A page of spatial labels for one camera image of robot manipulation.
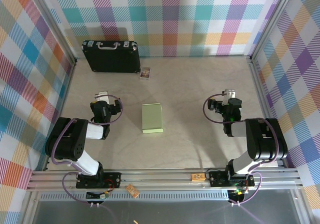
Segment light green paper box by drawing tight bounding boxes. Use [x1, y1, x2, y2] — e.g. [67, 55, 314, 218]
[141, 103, 164, 134]

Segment small printed card pack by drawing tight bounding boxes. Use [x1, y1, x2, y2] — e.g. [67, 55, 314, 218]
[139, 67, 152, 80]

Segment small orange circuit board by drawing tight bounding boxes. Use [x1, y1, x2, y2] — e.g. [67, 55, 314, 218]
[125, 183, 140, 199]

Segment grey metal sheet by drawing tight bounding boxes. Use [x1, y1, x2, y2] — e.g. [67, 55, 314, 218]
[32, 200, 313, 224]

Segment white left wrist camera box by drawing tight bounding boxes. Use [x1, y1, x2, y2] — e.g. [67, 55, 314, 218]
[94, 91, 110, 104]

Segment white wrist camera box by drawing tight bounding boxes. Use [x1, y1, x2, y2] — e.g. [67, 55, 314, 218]
[94, 91, 110, 104]
[222, 89, 237, 105]

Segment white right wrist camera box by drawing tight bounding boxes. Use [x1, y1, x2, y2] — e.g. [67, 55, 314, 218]
[222, 89, 237, 105]

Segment aluminium side rail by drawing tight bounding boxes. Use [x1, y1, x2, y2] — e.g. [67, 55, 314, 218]
[246, 56, 286, 168]
[42, 60, 77, 172]

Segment black briefcase with silver handle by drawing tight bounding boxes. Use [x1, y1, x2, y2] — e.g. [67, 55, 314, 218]
[81, 40, 141, 74]

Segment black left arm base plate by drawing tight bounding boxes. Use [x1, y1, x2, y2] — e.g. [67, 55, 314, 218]
[75, 171, 122, 189]

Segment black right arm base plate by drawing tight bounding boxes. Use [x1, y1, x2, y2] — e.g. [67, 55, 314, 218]
[208, 170, 256, 187]

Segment aluminium frame rail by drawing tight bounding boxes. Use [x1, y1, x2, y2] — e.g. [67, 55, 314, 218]
[26, 168, 305, 192]

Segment aluminium frame post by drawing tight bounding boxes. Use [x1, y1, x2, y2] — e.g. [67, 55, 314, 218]
[29, 0, 78, 65]
[247, 0, 300, 62]

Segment perforated metal cable tray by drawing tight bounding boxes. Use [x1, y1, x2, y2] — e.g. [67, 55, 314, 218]
[39, 193, 230, 201]

